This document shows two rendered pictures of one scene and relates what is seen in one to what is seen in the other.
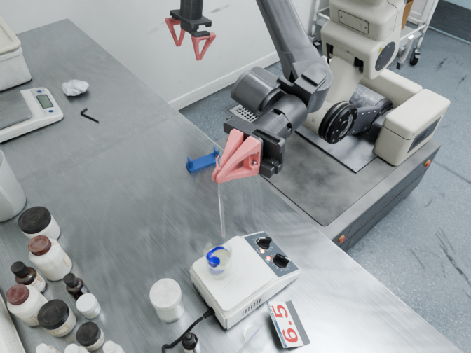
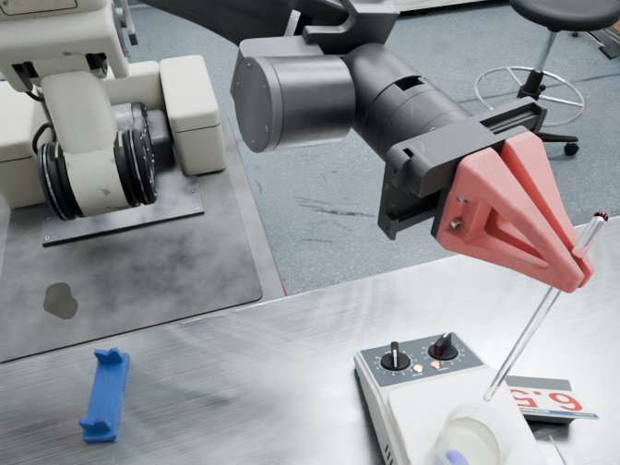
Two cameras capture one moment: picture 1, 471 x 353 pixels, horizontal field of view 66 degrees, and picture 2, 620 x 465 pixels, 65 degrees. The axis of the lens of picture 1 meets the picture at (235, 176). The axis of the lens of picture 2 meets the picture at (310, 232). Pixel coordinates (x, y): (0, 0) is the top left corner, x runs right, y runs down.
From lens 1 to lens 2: 50 cm
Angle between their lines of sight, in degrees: 43
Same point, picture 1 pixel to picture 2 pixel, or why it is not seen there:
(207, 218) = (262, 448)
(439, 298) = (371, 251)
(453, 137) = not seen: hidden behind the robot
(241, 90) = (297, 102)
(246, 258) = (447, 399)
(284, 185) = (156, 311)
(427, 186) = not seen: hidden behind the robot
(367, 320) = (541, 291)
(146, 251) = not seen: outside the picture
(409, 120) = (199, 101)
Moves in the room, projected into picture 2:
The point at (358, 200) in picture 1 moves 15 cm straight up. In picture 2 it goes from (246, 235) to (241, 192)
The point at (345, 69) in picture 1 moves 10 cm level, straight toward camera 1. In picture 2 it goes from (84, 84) to (113, 104)
